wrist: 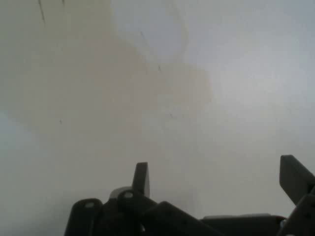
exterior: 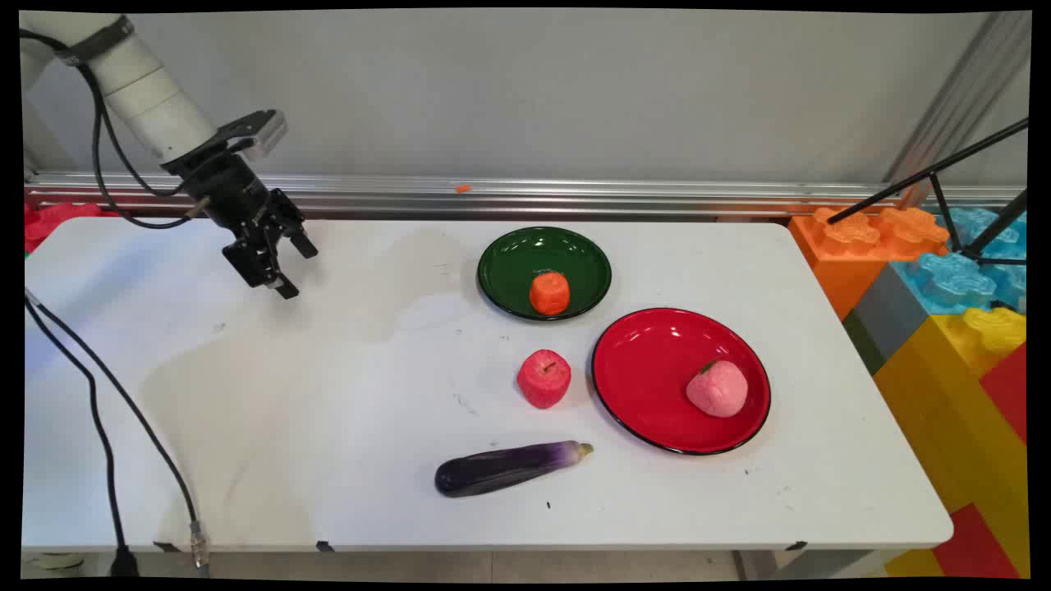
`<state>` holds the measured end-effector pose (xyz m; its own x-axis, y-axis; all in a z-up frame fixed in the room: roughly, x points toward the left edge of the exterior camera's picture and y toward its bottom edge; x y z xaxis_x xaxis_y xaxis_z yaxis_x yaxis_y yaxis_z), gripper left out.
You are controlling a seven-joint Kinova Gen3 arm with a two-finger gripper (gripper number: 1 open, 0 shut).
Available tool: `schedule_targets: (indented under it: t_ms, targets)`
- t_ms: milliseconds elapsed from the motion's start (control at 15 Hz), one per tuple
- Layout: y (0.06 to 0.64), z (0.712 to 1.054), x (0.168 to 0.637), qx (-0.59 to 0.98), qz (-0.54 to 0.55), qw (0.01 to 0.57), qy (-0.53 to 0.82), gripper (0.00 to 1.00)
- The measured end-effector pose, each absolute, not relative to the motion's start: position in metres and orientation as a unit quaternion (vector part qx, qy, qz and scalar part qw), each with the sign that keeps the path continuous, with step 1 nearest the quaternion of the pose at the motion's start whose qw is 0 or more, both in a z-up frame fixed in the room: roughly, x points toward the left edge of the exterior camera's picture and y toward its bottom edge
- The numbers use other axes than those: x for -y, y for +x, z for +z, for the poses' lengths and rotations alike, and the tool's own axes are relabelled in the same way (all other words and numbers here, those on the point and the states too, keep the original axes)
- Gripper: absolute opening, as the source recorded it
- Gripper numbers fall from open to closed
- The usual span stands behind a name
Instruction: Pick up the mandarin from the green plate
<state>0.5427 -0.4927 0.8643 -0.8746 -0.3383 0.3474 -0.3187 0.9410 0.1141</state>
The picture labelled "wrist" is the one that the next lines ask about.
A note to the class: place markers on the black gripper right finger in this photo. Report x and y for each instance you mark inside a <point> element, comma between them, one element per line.
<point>295,177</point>

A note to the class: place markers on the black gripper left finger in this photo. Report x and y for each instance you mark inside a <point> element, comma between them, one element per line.
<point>140,182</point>

